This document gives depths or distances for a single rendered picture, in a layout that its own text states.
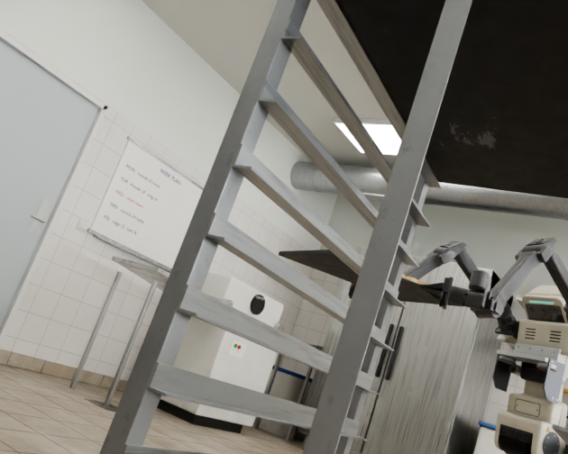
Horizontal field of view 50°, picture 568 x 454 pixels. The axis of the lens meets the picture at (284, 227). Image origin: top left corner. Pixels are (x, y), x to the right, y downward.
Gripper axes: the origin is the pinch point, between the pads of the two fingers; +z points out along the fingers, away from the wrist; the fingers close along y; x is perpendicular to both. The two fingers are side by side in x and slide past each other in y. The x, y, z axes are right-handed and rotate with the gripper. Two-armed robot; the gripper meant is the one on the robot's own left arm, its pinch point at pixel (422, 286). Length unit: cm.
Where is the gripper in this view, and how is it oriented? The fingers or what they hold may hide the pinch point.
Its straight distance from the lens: 209.7
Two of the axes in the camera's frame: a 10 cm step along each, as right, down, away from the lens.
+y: -2.9, 9.3, -2.1
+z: -9.3, -2.2, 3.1
